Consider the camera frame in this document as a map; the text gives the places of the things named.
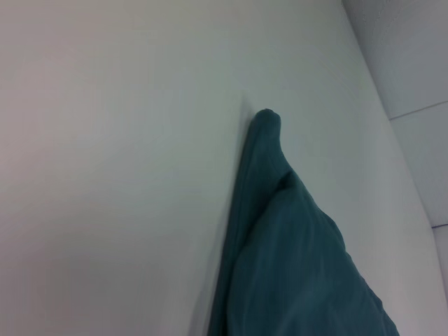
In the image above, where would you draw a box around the teal t-shirt with FREE print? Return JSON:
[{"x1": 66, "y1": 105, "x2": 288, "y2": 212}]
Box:
[{"x1": 201, "y1": 108, "x2": 402, "y2": 336}]

